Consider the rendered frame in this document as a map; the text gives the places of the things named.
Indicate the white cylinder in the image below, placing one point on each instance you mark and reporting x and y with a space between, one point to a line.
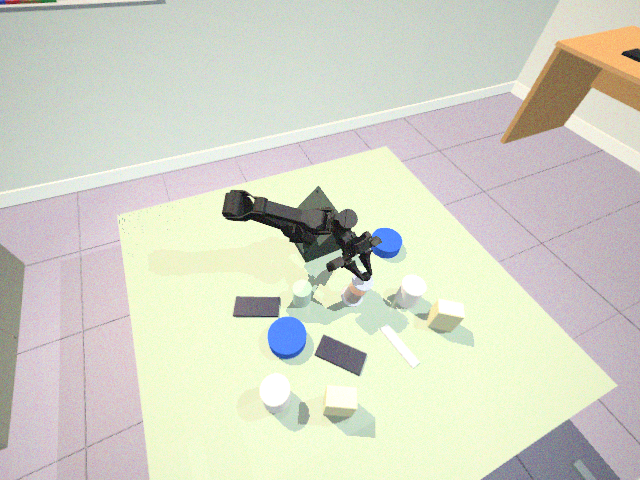
410 291
275 393

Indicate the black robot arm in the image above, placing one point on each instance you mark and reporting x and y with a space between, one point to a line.
296 224

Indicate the white flat bar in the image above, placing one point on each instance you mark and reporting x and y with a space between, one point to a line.
400 346

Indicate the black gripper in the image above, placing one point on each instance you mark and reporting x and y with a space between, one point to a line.
346 261

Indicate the blue cylinder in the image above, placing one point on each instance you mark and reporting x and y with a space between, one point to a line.
391 243
287 337

